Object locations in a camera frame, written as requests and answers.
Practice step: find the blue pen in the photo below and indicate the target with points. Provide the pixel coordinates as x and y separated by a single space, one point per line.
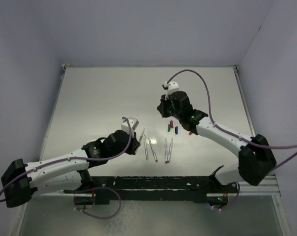
165 151

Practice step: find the red pen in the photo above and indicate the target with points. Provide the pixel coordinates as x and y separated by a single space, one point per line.
170 150

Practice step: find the purple pen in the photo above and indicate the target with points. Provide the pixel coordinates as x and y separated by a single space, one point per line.
153 151

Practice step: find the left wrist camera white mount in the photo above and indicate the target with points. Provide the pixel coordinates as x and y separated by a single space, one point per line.
129 125

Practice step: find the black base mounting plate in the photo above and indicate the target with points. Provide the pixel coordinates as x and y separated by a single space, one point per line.
197 189

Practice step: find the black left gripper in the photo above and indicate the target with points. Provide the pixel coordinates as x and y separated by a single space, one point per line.
135 143

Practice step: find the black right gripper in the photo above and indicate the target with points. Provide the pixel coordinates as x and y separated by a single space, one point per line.
162 107

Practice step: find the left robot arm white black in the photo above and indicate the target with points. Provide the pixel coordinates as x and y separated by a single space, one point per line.
21 180

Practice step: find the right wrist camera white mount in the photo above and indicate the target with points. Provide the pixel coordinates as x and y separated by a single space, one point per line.
170 88

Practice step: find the green pen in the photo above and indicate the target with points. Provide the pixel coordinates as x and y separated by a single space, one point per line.
145 148

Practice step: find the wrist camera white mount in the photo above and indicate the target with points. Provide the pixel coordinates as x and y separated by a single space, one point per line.
170 88
129 125

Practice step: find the aluminium frame rail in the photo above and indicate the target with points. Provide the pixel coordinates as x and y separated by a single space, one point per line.
269 186

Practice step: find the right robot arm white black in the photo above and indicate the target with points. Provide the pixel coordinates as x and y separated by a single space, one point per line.
255 160

